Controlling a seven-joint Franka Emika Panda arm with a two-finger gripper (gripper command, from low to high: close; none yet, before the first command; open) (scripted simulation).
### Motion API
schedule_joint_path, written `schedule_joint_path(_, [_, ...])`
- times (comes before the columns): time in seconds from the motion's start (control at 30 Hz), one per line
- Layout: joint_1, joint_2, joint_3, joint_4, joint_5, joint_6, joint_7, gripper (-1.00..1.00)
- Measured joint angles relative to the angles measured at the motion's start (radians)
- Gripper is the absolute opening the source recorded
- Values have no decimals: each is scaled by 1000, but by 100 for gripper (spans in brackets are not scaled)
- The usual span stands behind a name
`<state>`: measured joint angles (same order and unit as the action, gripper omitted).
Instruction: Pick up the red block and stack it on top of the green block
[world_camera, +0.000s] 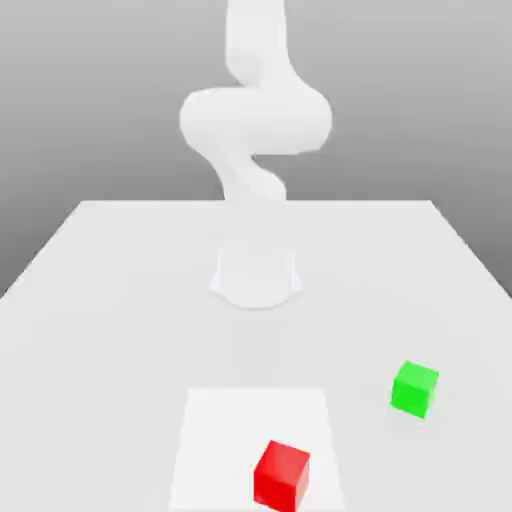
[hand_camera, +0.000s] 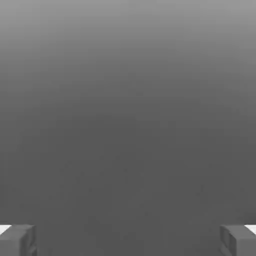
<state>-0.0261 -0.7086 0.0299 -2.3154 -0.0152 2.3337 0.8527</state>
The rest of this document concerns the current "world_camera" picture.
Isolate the small red cube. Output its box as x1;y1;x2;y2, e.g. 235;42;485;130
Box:
252;439;312;512

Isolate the small green cube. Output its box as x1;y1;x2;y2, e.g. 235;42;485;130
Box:
389;359;440;420

